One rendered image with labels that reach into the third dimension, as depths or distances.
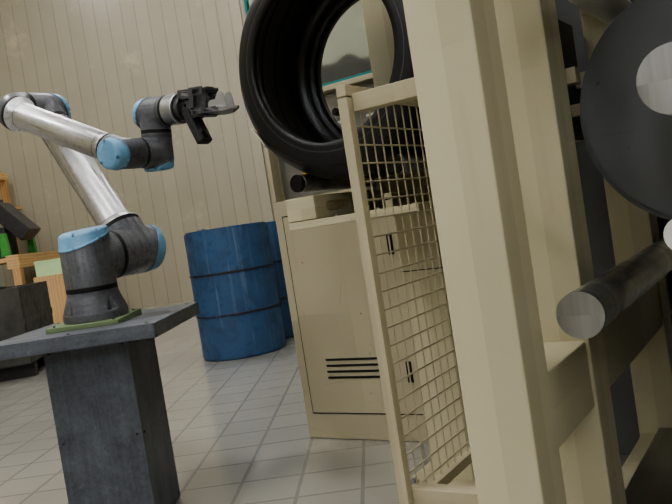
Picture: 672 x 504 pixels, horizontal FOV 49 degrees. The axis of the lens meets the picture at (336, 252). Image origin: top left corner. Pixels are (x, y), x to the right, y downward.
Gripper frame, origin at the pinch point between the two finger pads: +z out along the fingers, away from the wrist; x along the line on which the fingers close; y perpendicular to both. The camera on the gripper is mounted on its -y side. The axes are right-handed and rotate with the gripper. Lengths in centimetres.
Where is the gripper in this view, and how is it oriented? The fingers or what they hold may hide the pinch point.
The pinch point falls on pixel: (235, 109)
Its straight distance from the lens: 209.5
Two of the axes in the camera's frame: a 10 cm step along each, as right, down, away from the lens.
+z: 8.4, 0.1, -5.4
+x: 5.4, -1.1, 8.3
